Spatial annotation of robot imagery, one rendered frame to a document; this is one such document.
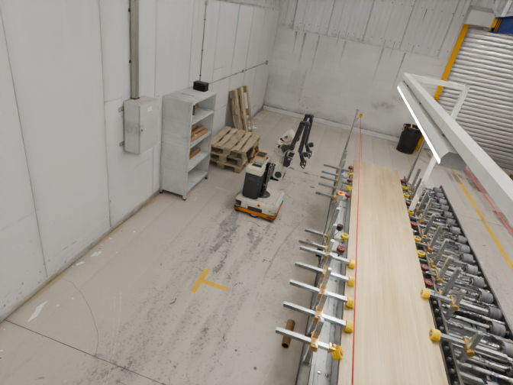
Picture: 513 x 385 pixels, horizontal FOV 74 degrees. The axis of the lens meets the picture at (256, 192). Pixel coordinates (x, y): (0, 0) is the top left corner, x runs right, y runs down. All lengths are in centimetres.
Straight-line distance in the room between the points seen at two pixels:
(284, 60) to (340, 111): 228
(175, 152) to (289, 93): 639
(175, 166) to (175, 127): 59
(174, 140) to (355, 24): 694
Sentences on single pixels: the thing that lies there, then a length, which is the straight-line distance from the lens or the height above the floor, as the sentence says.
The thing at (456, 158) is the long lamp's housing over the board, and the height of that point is 236.
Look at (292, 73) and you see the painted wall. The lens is 1085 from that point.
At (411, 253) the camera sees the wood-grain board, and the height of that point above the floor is 90.
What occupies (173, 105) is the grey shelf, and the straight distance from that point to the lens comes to 498.
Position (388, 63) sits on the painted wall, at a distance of 1068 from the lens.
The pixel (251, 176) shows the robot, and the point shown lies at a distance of 498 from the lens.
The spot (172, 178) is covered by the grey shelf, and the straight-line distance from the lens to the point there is 538.
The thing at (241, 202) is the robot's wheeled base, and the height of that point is 22.
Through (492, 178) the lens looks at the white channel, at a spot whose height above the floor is 246.
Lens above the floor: 283
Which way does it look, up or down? 28 degrees down
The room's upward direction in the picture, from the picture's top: 11 degrees clockwise
